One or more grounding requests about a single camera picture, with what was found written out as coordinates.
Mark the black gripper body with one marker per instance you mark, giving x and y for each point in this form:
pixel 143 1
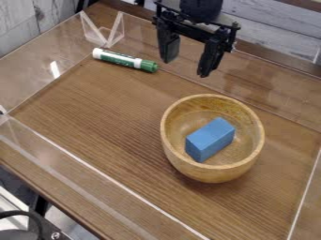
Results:
pixel 198 20

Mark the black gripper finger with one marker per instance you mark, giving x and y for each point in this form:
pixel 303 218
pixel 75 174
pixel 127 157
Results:
pixel 210 58
pixel 169 43

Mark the blue rectangular block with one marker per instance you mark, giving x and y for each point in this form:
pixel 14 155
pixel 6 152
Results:
pixel 208 140

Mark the brown wooden bowl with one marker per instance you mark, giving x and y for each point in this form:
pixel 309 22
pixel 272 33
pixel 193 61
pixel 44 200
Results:
pixel 190 113

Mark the green white marker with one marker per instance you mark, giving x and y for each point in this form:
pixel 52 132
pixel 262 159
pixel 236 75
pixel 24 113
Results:
pixel 125 60

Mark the black metal table leg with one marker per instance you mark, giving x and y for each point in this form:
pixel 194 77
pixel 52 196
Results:
pixel 42 205

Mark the clear acrylic triangular bracket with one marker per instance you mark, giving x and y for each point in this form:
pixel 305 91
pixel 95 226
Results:
pixel 102 36

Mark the clear acrylic tray wall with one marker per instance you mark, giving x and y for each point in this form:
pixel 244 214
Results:
pixel 102 204

